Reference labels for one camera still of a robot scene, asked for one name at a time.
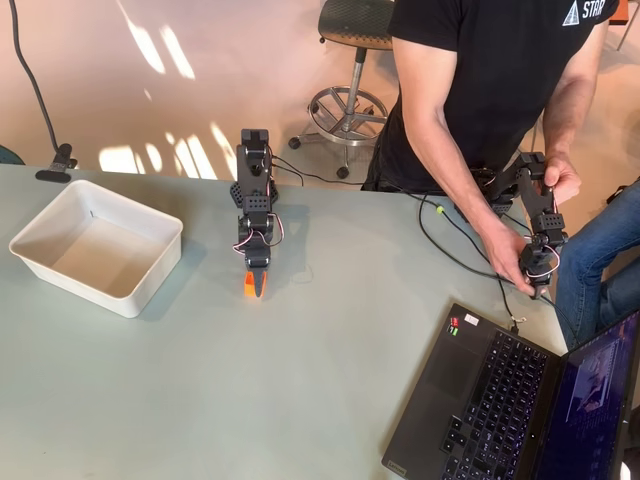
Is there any orange cube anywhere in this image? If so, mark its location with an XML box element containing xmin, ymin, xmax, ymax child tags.
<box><xmin>243</xmin><ymin>272</ymin><xmax>269</xmax><ymax>302</ymax></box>

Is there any black leader arm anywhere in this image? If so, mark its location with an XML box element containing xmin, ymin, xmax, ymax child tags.
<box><xmin>469</xmin><ymin>152</ymin><xmax>570</xmax><ymax>300</ymax></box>

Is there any person's left forearm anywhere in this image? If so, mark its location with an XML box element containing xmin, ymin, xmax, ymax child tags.
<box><xmin>542</xmin><ymin>72</ymin><xmax>601</xmax><ymax>170</ymax></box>

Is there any person's right forearm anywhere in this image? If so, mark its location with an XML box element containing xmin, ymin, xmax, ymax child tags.
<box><xmin>413</xmin><ymin>104</ymin><xmax>522</xmax><ymax>261</ymax></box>

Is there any white plastic bin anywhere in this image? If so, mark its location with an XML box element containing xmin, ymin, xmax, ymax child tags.
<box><xmin>8</xmin><ymin>179</ymin><xmax>184</xmax><ymax>320</ymax></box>

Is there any person's right hand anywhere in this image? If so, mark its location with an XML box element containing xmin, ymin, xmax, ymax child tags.
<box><xmin>487</xmin><ymin>233</ymin><xmax>536</xmax><ymax>296</ymax></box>

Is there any person's left hand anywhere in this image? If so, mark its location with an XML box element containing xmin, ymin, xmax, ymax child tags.
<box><xmin>543</xmin><ymin>155</ymin><xmax>583</xmax><ymax>206</ymax></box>

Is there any metal stool with mesh seat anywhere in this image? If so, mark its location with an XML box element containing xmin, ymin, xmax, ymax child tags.
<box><xmin>288</xmin><ymin>0</ymin><xmax>399</xmax><ymax>180</ymax></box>

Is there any black table clamp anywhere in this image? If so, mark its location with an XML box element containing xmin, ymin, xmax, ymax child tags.
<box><xmin>34</xmin><ymin>143</ymin><xmax>80</xmax><ymax>183</ymax></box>

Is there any black laptop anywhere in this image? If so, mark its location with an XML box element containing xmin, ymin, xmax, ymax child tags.
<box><xmin>381</xmin><ymin>302</ymin><xmax>640</xmax><ymax>480</ymax></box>

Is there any person in black t-shirt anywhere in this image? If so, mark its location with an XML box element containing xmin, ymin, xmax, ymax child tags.
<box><xmin>360</xmin><ymin>0</ymin><xmax>621</xmax><ymax>195</ymax></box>

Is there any leg in blue jeans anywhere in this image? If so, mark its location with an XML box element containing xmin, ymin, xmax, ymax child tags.
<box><xmin>555</xmin><ymin>179</ymin><xmax>640</xmax><ymax>351</ymax></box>

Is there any orange chair with metal leg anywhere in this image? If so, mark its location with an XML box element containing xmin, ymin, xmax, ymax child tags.
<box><xmin>610</xmin><ymin>0</ymin><xmax>640</xmax><ymax>52</ymax></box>

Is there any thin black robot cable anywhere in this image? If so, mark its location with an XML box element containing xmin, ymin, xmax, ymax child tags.
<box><xmin>269</xmin><ymin>155</ymin><xmax>369</xmax><ymax>187</ymax></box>

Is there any black cable to laptop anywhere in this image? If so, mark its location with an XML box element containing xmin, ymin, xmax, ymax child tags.
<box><xmin>418</xmin><ymin>192</ymin><xmax>522</xmax><ymax>335</ymax></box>

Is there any thick black gooseneck cable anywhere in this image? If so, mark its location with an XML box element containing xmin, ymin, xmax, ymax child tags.
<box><xmin>8</xmin><ymin>0</ymin><xmax>64</xmax><ymax>152</ymax></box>

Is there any black cable off table edge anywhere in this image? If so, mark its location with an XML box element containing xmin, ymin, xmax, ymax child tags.
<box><xmin>452</xmin><ymin>202</ymin><xmax>581</xmax><ymax>349</ymax></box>

